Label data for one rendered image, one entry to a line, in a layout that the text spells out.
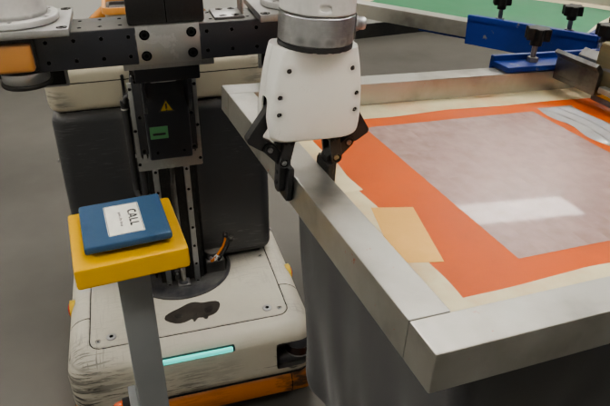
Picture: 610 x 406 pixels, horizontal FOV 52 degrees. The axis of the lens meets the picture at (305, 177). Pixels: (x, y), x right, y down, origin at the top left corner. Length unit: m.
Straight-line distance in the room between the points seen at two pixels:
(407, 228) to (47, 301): 1.80
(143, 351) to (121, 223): 0.20
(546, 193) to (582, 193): 0.05
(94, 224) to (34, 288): 1.62
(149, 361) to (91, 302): 0.92
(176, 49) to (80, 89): 0.61
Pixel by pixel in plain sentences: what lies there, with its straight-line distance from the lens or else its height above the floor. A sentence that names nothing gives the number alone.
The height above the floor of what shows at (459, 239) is 1.02.
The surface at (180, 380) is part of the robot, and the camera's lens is 1.68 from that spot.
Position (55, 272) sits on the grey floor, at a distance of 2.45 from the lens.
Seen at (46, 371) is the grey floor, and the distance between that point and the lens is 2.06.
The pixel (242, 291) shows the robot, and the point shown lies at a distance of 1.76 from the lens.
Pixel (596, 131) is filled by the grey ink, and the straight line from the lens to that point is 1.02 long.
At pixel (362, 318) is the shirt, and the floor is 0.85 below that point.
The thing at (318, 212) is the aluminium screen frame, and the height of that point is 1.05.
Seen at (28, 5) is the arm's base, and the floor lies 1.17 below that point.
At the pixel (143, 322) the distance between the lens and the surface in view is 0.86.
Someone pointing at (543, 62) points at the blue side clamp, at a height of 1.03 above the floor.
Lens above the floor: 1.37
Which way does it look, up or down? 28 degrees down
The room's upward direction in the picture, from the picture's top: straight up
